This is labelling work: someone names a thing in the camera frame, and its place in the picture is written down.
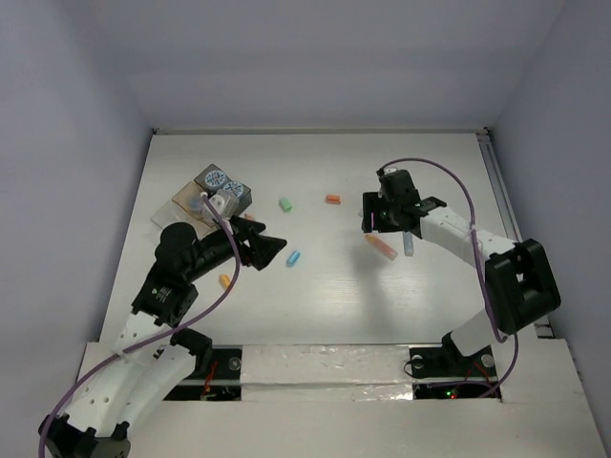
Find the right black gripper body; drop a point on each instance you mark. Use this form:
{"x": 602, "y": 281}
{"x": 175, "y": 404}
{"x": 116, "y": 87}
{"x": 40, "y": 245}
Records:
{"x": 385, "y": 218}

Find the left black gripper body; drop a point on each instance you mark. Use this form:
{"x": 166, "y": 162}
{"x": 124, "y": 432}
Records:
{"x": 217, "y": 248}

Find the grey lid small jar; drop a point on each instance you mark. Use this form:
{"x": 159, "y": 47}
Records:
{"x": 195, "y": 205}

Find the blue lid jar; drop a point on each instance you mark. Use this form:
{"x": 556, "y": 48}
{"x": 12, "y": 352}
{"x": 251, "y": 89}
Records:
{"x": 215, "y": 179}

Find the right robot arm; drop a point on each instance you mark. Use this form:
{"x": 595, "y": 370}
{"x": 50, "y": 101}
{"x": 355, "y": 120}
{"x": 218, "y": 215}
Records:
{"x": 517, "y": 282}

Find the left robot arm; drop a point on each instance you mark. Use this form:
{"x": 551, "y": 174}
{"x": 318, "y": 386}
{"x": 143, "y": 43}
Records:
{"x": 157, "y": 348}

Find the orange marker cap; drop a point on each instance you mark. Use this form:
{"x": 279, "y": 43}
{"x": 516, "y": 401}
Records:
{"x": 226, "y": 281}

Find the blue marker cap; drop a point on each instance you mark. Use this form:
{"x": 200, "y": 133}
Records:
{"x": 293, "y": 258}

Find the blue highlighter marker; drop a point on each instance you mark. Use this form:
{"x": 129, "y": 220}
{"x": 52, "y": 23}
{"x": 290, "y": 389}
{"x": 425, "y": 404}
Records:
{"x": 408, "y": 246}

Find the red-orange highlighter marker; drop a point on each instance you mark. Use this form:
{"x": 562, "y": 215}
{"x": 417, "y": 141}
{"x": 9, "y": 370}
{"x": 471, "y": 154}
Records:
{"x": 381, "y": 246}

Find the dark grey plastic bin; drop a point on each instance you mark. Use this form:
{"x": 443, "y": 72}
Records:
{"x": 244, "y": 201}

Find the green marker cap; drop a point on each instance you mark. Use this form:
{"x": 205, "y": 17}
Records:
{"x": 285, "y": 205}

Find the clear plastic bin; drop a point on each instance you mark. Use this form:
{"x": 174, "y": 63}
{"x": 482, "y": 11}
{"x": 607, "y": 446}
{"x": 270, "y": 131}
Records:
{"x": 167, "y": 214}

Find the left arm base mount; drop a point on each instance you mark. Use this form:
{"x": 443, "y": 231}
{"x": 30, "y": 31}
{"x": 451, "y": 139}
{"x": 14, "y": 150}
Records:
{"x": 217, "y": 370}

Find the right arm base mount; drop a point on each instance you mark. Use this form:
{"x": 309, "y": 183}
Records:
{"x": 441, "y": 372}

